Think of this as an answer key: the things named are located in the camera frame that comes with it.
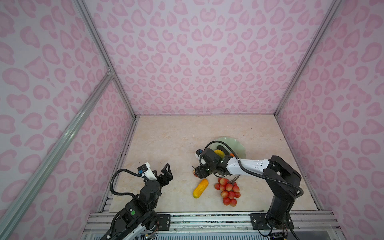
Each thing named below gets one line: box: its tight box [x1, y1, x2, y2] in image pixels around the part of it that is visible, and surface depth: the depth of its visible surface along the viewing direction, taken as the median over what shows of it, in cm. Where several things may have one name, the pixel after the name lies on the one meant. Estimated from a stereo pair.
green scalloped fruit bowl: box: [206, 136, 247, 159], surface depth 100 cm
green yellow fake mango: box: [214, 149, 226, 159], surface depth 93 cm
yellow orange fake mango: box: [193, 179, 209, 199], surface depth 83 cm
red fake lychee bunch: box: [214, 174, 241, 207], surface depth 80 cm
